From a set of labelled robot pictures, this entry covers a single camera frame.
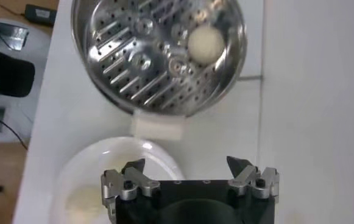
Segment white round plate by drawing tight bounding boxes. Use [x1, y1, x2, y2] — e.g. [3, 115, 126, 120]
[51, 136, 186, 224]

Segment black power adapter with cord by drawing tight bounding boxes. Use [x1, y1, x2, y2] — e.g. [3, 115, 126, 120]
[0, 1, 58, 27]

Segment cream electric cooking pot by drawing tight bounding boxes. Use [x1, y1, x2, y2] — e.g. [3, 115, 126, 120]
[130, 110, 186, 141]

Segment steel perforated steamer basket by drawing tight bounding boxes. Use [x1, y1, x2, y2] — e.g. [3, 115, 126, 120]
[71, 0, 248, 118]

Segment white steamed baozi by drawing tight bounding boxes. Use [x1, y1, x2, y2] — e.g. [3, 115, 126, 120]
[65, 184, 104, 222]
[187, 24, 226, 66]
[99, 149, 143, 176]

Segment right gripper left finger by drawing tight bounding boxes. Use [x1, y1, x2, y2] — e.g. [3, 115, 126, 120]
[101, 158, 161, 214]

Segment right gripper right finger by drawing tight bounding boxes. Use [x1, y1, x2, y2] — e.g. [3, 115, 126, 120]
[226, 155, 280, 200]

